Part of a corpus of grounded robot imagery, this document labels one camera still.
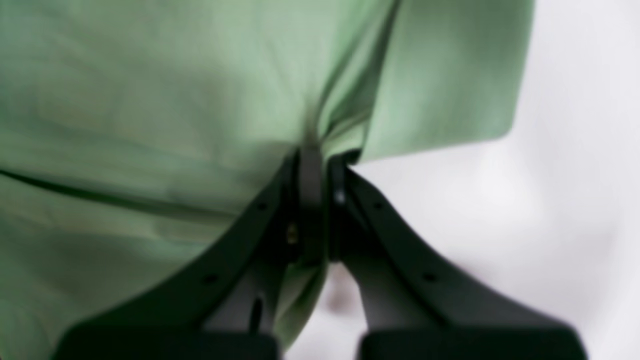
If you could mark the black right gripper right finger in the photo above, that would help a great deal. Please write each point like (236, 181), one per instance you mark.
(419, 305)

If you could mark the green polo t-shirt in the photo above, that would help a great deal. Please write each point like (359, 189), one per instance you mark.
(134, 132)

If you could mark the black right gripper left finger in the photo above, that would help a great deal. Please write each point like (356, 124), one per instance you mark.
(222, 305)

